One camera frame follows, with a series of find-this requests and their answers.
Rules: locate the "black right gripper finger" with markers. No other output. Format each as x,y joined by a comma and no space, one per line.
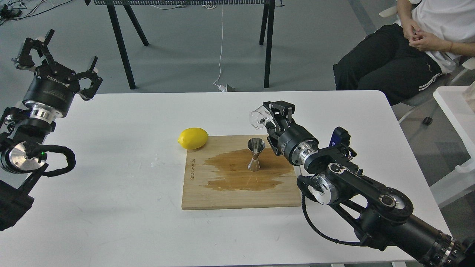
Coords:
274,138
280,113

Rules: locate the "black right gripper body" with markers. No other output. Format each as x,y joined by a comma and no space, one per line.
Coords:
298,144

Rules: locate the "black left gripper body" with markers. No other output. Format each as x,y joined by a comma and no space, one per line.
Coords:
53,90

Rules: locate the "steel double jigger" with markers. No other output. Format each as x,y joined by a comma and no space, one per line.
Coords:
256,146

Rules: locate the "clear glass measuring cup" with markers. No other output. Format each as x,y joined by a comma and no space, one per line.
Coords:
262,117

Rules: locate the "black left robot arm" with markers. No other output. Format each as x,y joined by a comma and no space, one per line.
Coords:
23,150

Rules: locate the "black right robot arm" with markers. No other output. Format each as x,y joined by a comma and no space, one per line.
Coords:
380,216

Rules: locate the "wooden cutting board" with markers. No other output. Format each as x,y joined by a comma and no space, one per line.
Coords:
217,177

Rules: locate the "yellow lemon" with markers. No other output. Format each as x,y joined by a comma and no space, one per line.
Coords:
192,138

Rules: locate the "white office chair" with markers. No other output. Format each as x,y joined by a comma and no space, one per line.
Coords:
448,83

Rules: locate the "seated person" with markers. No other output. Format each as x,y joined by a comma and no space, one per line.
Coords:
406,57

